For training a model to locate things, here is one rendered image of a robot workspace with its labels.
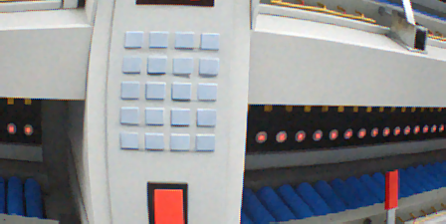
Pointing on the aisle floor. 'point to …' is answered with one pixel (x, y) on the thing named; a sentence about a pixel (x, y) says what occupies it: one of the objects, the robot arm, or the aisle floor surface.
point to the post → (91, 114)
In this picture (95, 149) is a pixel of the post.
